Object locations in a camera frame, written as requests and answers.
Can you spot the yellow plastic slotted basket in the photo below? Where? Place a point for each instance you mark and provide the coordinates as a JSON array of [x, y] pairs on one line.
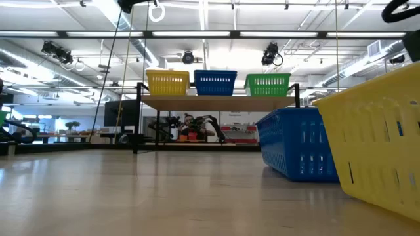
[[184, 91], [370, 144], [167, 72]]

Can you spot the green plastic slotted basket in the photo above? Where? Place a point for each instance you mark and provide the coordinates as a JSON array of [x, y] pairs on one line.
[[2, 118], [267, 75]]

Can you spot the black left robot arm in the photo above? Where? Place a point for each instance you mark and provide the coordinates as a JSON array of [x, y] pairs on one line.
[[128, 5]]

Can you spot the black background robot arm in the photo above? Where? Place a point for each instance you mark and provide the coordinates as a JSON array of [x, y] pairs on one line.
[[172, 122], [213, 118]]

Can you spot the wooden shelf board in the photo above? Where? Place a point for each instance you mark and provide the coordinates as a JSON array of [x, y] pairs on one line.
[[216, 103]]

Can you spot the wooden shelf table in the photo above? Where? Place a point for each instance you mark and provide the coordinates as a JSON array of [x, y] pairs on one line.
[[137, 131]]

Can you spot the person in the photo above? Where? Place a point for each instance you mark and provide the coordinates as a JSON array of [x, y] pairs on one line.
[[188, 123]]

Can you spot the red container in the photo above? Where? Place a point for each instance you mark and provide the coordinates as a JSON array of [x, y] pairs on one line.
[[193, 136]]

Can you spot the red storage bin rack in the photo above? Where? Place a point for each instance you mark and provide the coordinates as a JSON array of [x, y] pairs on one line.
[[239, 141]]

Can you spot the round black ceiling fixture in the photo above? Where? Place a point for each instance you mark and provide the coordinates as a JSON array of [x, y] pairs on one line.
[[188, 58]]

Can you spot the white ceiling light panel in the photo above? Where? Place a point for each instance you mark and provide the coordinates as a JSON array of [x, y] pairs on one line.
[[279, 34], [29, 33], [105, 34], [190, 34], [364, 34]]

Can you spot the black track spotlight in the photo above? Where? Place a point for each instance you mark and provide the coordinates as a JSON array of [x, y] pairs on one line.
[[269, 54], [57, 52], [397, 59]]

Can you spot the black computer monitor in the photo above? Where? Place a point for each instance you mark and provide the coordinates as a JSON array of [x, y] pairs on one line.
[[121, 113]]

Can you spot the black overhead beam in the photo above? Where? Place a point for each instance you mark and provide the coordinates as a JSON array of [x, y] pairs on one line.
[[147, 33]]

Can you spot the background table with plants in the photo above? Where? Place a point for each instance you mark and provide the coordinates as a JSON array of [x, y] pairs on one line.
[[62, 136]]

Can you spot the white air vent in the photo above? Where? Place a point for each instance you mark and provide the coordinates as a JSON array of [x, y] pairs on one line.
[[374, 48]]

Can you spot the black table edge rail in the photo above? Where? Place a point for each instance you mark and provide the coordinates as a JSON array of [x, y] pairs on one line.
[[203, 147]]

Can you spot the silver ceiling air duct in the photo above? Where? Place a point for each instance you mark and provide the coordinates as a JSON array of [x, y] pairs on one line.
[[361, 64], [19, 62]]

